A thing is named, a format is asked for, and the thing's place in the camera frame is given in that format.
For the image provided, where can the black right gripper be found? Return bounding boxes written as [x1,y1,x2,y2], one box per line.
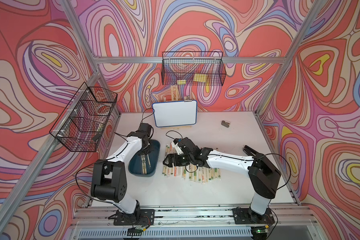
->
[162,153,193,169]

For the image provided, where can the leaf top chopsticks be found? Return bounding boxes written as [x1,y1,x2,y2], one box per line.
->
[162,145,170,176]
[167,145,172,177]

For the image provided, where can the teal plastic storage box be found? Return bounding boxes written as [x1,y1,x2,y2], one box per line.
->
[128,140,161,177]

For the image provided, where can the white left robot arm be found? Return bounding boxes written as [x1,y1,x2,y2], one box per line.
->
[91,123,153,218]

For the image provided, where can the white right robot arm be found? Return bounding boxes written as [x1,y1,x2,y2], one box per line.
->
[163,138,281,217]

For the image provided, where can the blue framed whiteboard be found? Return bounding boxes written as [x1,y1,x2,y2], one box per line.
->
[152,100,198,128]

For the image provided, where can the olive and white stapler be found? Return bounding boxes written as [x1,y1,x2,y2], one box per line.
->
[221,121,231,128]

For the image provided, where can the wooden whiteboard easel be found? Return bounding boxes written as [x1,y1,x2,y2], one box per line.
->
[163,86,196,127]

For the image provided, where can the yellow sticky note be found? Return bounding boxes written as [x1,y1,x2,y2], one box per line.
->
[193,74,208,83]

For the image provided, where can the green circuit board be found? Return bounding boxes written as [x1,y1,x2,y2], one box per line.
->
[127,228,147,237]

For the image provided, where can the black wire basket left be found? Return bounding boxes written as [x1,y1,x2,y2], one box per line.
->
[49,83,118,152]

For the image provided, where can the black wire basket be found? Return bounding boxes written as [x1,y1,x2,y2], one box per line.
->
[49,83,118,152]
[162,50,227,86]

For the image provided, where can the black wire basket back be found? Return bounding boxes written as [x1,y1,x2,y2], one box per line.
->
[162,50,227,86]

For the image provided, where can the aluminium frame post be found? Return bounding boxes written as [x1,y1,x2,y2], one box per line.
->
[256,0,322,116]

